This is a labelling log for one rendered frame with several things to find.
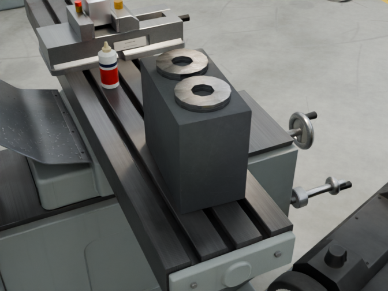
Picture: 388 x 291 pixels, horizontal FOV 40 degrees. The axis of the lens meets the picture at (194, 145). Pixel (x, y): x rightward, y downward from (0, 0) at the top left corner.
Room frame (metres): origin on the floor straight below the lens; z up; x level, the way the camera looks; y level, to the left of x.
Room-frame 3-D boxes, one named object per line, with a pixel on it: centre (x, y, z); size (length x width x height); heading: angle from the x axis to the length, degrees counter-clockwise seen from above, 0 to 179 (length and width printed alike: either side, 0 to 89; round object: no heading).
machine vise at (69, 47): (1.24, 0.21, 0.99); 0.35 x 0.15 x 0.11; 115
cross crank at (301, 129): (1.28, -0.29, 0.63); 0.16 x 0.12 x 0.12; 114
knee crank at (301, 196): (1.16, -0.37, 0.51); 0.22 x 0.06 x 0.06; 114
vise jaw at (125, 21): (1.25, 0.19, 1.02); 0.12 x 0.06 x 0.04; 25
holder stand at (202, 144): (0.76, 0.00, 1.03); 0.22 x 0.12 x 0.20; 20
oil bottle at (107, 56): (1.06, 0.19, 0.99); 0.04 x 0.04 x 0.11
